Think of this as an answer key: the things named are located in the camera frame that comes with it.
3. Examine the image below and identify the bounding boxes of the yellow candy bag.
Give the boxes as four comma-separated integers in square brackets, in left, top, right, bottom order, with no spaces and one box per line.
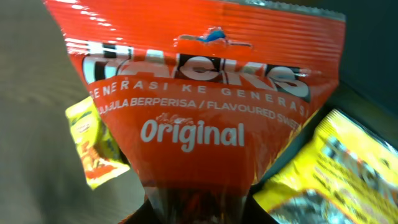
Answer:
[254,110,397,224]

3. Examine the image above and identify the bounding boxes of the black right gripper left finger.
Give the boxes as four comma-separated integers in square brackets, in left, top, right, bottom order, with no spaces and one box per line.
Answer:
[119,200,155,224]

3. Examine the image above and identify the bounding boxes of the yellow orange snack packet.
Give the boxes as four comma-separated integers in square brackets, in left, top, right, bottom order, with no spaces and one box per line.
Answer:
[65,96,130,190]

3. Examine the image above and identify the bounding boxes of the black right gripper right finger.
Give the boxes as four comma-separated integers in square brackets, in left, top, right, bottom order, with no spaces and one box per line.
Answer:
[242,195,278,224]

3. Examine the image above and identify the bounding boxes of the red Hacks candy bag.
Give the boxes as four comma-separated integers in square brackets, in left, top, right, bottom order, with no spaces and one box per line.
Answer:
[44,0,346,223]

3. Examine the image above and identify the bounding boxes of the dark green open box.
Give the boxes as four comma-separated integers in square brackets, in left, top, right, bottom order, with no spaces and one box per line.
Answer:
[263,0,397,180]

